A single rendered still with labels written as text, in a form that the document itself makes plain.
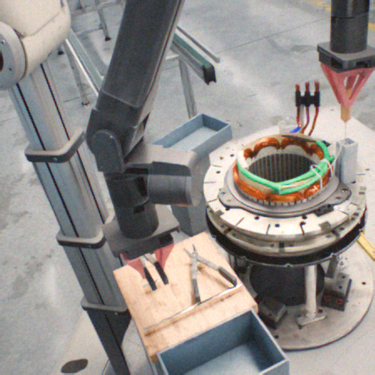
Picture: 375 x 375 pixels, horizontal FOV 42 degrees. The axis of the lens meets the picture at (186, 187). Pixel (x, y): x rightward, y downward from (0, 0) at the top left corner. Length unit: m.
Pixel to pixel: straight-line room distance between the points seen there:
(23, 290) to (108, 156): 1.97
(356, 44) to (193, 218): 0.66
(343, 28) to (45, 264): 2.07
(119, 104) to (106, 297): 0.88
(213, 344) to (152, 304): 0.12
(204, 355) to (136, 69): 0.49
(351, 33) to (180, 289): 0.50
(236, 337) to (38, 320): 1.62
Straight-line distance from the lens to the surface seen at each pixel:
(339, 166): 0.96
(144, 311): 0.84
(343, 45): 0.83
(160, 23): 0.53
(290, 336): 1.09
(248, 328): 0.84
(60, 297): 2.41
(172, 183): 0.60
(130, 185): 0.63
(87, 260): 1.27
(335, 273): 1.11
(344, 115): 0.89
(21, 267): 2.65
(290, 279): 1.21
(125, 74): 0.56
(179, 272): 0.88
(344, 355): 1.10
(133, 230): 0.67
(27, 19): 0.92
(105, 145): 0.59
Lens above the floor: 1.71
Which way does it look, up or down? 38 degrees down
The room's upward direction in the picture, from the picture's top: 12 degrees counter-clockwise
